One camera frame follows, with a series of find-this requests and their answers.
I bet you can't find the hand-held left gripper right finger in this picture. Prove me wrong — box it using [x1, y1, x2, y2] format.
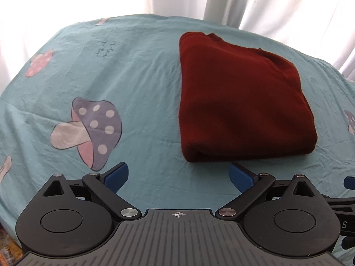
[218, 162, 329, 221]

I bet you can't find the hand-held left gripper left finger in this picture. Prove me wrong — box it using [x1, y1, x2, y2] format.
[41, 162, 142, 221]

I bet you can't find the dark red knit sweater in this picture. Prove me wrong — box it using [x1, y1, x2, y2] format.
[179, 32, 318, 163]

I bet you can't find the teal mushroom print bed sheet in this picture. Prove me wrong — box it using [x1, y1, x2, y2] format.
[0, 14, 355, 266]

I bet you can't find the colourful patterned cloth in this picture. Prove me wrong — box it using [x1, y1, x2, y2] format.
[0, 222, 24, 266]

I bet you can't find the white curtain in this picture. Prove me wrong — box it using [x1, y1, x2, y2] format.
[0, 0, 355, 81]

